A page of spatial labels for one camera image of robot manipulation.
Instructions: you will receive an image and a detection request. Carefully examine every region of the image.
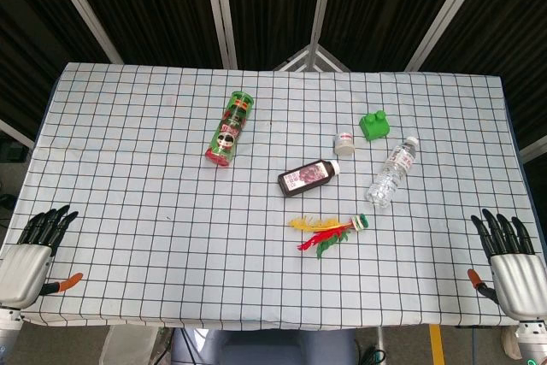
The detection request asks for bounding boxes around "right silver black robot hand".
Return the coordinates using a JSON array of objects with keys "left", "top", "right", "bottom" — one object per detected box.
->
[{"left": 467, "top": 209, "right": 547, "bottom": 323}]

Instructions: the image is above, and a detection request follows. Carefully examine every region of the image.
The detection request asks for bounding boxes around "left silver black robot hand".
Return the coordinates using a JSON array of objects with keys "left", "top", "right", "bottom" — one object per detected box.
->
[{"left": 0, "top": 204, "right": 84, "bottom": 309}]

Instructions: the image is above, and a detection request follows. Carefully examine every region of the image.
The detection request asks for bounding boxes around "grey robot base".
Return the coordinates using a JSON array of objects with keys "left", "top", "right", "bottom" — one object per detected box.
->
[{"left": 170, "top": 327, "right": 358, "bottom": 365}]

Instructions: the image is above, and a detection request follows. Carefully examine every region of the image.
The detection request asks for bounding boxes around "colourful feather toy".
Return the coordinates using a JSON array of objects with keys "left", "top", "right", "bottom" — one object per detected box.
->
[{"left": 287, "top": 212, "right": 370, "bottom": 260}]

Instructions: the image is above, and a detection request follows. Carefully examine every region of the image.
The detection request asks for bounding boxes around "clear plastic water bottle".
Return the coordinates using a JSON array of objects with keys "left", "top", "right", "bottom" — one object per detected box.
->
[{"left": 364, "top": 136, "right": 420, "bottom": 209}]

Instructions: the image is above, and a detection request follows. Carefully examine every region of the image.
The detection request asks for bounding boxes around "green toy building block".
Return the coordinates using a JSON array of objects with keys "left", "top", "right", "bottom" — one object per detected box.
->
[{"left": 358, "top": 110, "right": 393, "bottom": 143}]

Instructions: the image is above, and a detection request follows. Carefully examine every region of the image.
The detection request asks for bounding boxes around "small white jar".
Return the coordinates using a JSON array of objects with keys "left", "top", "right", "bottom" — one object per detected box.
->
[{"left": 332, "top": 132, "right": 356, "bottom": 157}]

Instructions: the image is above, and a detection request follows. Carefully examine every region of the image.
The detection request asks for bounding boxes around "dark brown juice bottle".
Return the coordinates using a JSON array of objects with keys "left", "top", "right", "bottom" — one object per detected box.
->
[{"left": 277, "top": 159, "right": 342, "bottom": 200}]

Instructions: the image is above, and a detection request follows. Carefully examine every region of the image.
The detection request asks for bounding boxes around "white grid checked tablecloth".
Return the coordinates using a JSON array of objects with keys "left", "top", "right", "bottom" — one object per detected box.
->
[{"left": 0, "top": 62, "right": 547, "bottom": 333}]

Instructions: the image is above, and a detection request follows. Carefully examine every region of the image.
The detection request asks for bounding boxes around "green chip can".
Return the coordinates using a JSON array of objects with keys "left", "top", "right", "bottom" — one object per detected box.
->
[{"left": 203, "top": 90, "right": 255, "bottom": 169}]

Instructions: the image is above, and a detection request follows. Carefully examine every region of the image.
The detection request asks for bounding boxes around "white frame folding screen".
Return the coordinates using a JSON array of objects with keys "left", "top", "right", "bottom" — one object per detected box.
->
[{"left": 0, "top": 0, "right": 547, "bottom": 165}]

